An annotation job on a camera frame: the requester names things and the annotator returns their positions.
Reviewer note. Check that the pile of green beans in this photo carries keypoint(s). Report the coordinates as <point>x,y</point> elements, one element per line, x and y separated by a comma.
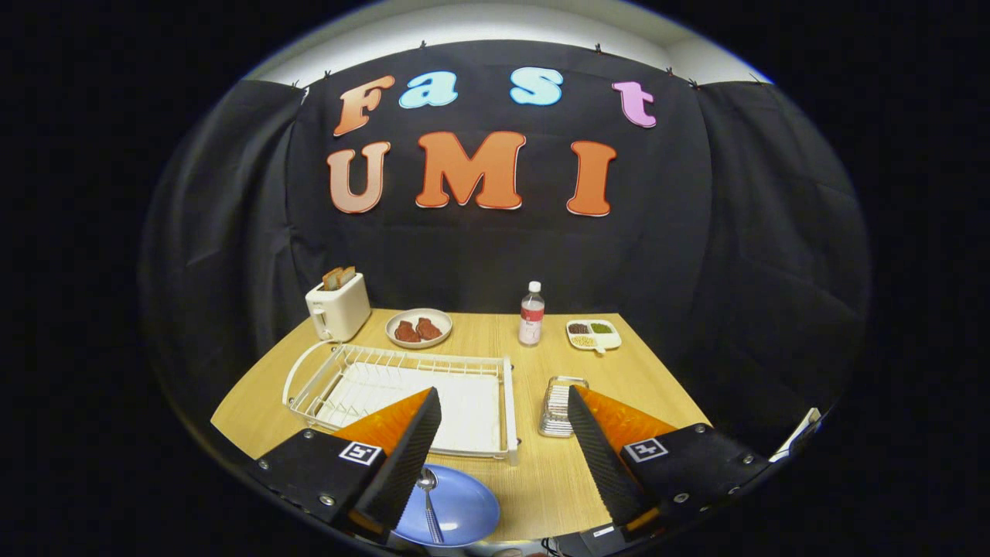
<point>602,328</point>

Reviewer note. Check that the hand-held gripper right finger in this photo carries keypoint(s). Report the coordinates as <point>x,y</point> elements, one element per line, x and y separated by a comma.
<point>603,464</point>

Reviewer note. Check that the white toaster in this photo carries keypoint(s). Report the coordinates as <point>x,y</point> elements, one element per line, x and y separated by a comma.
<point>344,309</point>

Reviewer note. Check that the pile of yellow beans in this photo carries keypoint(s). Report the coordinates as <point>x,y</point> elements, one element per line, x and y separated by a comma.
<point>583,341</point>

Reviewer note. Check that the clear bottle with red label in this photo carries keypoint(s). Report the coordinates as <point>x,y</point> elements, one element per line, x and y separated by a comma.
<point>531,313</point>

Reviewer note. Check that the beige round dish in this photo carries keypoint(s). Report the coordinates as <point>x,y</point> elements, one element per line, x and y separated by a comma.
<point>418,312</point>

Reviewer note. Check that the brown toast slice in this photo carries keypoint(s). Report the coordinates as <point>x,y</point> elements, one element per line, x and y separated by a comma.
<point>348,275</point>
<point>331,280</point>

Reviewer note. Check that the red meat piece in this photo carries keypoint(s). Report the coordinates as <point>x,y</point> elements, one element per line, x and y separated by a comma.
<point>429,329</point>
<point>407,333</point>

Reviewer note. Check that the metal spoon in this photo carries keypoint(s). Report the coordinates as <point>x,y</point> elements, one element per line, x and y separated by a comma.
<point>427,480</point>

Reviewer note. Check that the black backdrop cloth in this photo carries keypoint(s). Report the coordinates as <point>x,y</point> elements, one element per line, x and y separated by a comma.
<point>735,271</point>

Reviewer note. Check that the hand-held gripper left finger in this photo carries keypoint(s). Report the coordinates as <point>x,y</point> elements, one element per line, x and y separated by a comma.
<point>410,456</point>

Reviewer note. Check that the blue plate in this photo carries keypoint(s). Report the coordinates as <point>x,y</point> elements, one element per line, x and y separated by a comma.
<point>464,503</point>

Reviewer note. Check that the white divided dish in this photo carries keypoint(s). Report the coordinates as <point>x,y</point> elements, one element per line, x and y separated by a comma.
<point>611,342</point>

